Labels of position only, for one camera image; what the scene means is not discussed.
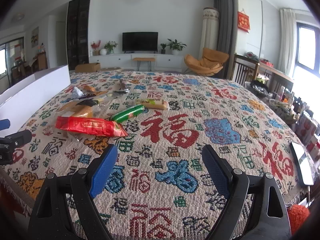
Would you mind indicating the red snack packet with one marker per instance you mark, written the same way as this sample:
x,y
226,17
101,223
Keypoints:
x,y
91,126

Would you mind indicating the green sausage stick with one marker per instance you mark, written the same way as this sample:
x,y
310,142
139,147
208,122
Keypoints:
x,y
127,114

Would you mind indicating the white tv cabinet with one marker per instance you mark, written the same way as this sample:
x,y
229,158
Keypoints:
x,y
164,62

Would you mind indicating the patterned woven tablecloth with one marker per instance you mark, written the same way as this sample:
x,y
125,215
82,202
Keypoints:
x,y
159,187

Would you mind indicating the dark tall cabinet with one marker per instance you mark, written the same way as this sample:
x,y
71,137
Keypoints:
x,y
77,33

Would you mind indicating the bread in green wrapper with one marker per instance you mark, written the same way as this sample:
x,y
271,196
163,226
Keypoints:
x,y
153,104

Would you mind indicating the small bread bun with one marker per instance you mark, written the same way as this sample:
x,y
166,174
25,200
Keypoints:
x,y
92,91

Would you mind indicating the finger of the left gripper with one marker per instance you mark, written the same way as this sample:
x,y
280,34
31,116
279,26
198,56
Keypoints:
x,y
10,143
4,124

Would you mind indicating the brown hawthorn roll stick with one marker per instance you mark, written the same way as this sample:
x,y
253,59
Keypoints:
x,y
123,87

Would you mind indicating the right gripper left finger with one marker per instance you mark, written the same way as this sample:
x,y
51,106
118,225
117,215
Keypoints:
x,y
50,218

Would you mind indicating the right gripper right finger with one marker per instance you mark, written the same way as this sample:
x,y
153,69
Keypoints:
x,y
267,218

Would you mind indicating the red flower vase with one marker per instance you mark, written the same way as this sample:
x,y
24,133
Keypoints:
x,y
95,48

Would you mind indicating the orange lounge chair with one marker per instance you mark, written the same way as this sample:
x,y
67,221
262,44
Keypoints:
x,y
210,64

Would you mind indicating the red wall hanging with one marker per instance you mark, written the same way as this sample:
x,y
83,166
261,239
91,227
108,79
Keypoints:
x,y
243,22

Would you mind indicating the clear-wrapped sponge cake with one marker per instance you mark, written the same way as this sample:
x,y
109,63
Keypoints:
x,y
88,108

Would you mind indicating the green potted plant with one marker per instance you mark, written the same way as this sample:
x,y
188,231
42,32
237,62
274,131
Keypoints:
x,y
176,46

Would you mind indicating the black flat television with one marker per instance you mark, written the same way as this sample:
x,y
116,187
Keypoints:
x,y
139,41

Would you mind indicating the small potted plant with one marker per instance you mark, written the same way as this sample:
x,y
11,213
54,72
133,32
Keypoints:
x,y
163,48

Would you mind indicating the cardboard box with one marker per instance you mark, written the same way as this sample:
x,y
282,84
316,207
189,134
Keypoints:
x,y
88,68

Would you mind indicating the silver foil snack packet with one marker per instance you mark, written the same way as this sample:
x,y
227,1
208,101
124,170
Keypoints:
x,y
76,93

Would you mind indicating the leafy plant white vase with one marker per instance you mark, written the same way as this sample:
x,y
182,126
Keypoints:
x,y
110,46

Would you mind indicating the white storage box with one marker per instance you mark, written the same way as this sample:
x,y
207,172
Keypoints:
x,y
22,100

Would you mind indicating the dark wooden chair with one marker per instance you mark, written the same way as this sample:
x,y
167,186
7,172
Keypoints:
x,y
244,69

